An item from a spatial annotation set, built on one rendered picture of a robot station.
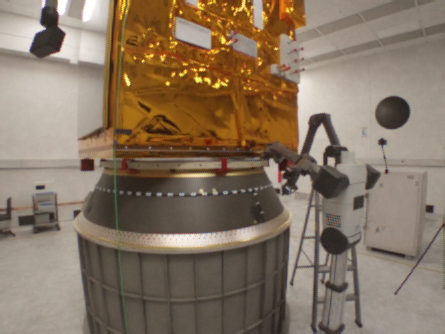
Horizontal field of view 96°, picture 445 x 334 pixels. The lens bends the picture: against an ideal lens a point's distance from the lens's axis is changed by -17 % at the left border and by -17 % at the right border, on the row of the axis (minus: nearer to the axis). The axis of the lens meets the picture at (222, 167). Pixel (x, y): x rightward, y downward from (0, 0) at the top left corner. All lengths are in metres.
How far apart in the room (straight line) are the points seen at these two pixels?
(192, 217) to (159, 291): 0.56
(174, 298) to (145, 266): 0.30
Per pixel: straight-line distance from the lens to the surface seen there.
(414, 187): 4.67
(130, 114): 1.51
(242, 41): 2.27
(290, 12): 2.93
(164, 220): 1.67
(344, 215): 1.31
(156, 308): 1.88
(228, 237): 1.67
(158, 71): 1.64
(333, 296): 1.57
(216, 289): 1.80
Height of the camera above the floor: 1.76
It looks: 3 degrees down
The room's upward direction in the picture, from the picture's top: straight up
